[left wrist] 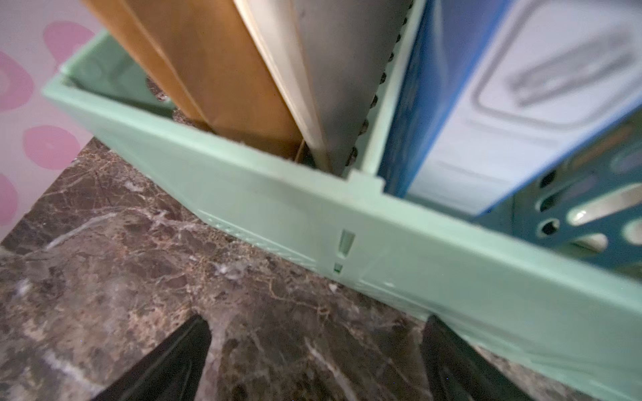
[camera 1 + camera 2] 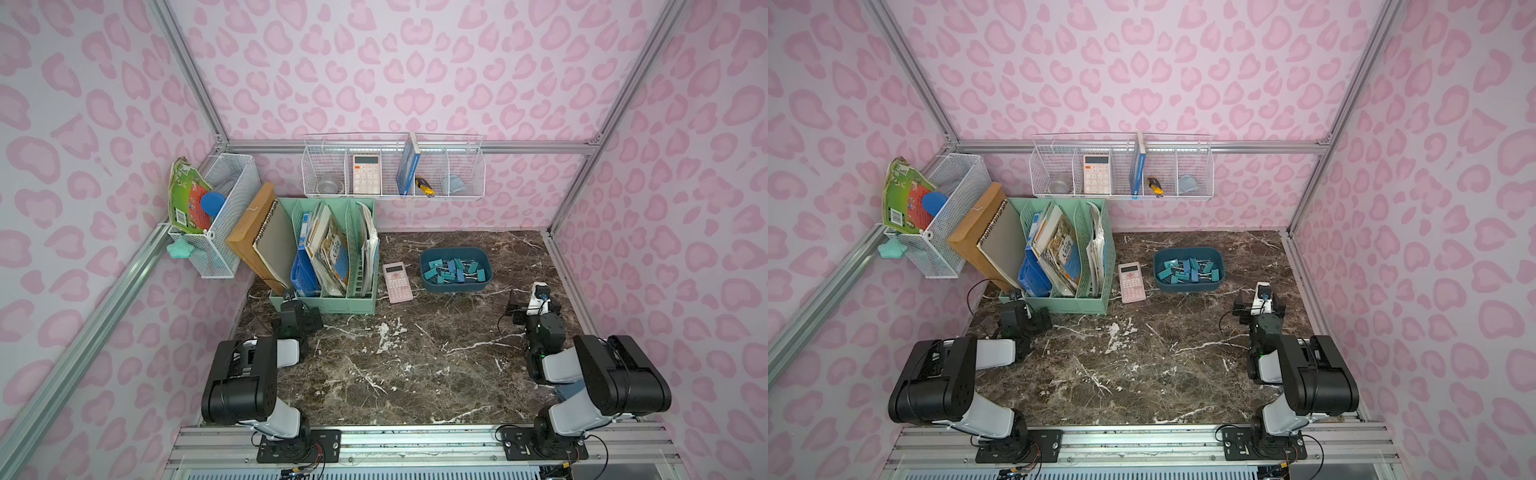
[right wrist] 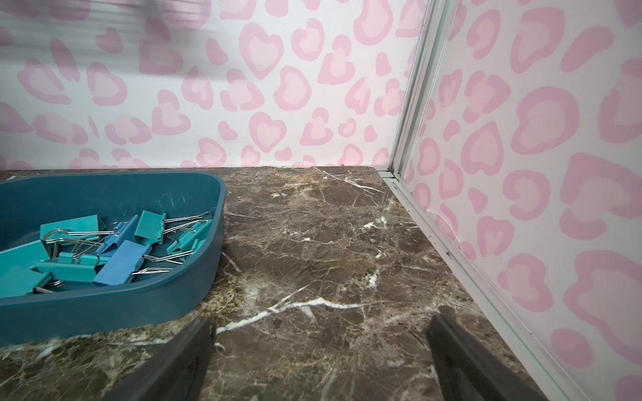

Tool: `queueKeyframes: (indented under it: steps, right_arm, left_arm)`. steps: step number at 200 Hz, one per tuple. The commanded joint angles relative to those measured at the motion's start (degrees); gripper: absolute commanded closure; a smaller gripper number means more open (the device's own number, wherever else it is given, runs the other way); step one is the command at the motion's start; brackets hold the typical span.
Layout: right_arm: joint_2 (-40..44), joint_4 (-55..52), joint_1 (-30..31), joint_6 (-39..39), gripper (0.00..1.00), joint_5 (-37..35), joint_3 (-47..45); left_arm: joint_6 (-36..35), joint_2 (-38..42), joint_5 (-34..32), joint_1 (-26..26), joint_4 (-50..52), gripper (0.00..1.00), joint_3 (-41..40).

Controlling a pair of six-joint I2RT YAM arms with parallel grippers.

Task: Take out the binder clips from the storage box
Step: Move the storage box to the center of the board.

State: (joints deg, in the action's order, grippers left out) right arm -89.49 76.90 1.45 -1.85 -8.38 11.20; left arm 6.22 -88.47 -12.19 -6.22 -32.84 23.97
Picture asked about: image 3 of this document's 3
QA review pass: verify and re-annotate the dark teal storage box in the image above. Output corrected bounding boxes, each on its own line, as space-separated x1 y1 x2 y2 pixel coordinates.
1 171 227 345

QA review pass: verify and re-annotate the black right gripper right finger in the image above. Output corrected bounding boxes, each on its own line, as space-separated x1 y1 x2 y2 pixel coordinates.
427 306 546 401

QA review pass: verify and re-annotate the blue binder clip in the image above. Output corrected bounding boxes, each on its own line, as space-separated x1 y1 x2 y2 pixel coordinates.
92 241 172 286
95 215 140 257

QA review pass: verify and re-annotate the aluminium frame corner post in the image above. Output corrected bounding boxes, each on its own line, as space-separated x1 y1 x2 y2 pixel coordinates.
388 0 461 180

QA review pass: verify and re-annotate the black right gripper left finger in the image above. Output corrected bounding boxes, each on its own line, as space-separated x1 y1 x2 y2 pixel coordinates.
102 317 216 400

